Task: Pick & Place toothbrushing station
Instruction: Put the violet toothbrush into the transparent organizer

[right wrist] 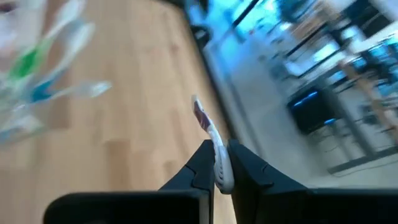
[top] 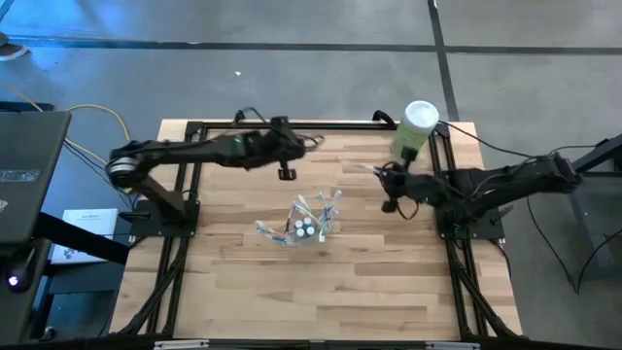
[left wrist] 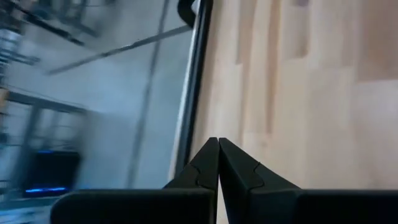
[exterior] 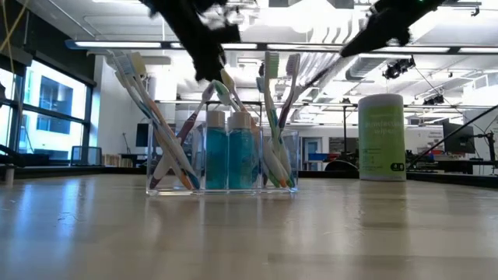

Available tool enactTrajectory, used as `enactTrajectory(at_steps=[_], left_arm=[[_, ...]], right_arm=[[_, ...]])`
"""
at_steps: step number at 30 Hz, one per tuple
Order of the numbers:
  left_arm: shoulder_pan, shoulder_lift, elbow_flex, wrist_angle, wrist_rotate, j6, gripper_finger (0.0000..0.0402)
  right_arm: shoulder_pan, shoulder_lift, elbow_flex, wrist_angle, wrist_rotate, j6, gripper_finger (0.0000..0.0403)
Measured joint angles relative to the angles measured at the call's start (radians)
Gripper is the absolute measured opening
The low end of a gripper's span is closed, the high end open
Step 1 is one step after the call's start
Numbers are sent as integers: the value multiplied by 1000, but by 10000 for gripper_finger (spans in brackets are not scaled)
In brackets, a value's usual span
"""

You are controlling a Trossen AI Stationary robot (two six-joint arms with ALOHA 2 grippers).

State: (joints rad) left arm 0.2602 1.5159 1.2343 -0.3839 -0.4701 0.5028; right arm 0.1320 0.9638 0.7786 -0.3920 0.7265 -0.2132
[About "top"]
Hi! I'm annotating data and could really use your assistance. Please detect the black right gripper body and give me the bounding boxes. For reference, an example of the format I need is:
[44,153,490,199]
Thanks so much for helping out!
[379,147,439,215]

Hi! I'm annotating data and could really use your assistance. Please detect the green wipes canister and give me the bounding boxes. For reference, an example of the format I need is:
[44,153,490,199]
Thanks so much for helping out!
[390,99,440,165]

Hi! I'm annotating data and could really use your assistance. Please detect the yellow power cable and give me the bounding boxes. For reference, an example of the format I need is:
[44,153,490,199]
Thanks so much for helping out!
[0,80,132,169]

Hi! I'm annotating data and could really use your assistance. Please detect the person's shoe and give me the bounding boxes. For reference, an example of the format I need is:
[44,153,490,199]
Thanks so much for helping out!
[0,31,29,62]

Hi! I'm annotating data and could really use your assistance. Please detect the silver metal bracket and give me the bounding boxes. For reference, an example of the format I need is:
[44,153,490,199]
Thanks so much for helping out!
[154,339,210,350]
[426,341,481,350]

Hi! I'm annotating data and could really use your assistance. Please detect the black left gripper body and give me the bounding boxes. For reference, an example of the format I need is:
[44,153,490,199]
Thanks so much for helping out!
[242,115,298,182]

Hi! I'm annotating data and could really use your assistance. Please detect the colourful toothbrushes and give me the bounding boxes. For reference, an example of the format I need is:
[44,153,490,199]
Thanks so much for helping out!
[313,216,336,244]

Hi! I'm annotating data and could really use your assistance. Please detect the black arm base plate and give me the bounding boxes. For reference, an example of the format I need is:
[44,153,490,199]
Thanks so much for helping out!
[129,199,200,239]
[439,203,506,242]

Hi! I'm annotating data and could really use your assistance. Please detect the dark grey metal stand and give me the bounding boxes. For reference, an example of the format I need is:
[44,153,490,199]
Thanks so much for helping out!
[536,131,622,286]

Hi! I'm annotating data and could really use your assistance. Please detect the white booklet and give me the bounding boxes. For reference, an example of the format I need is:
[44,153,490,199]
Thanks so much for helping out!
[50,207,121,266]

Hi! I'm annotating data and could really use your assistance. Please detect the black floor cable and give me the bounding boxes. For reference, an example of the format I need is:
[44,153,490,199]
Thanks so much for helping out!
[526,144,622,296]

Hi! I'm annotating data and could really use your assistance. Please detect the black device with cyan light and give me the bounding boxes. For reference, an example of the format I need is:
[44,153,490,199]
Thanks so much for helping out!
[5,247,38,295]

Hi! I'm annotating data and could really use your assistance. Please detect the clear plastic bag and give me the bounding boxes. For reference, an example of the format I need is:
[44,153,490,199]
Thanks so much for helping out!
[0,168,41,185]
[284,193,341,248]

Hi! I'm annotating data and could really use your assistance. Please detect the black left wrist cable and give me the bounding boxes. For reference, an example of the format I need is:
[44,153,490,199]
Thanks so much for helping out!
[241,106,326,150]

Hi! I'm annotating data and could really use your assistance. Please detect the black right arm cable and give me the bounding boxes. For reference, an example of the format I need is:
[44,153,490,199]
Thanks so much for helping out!
[438,120,538,159]

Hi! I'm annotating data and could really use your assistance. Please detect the black side desk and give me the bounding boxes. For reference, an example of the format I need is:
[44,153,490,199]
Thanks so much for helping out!
[0,110,131,347]

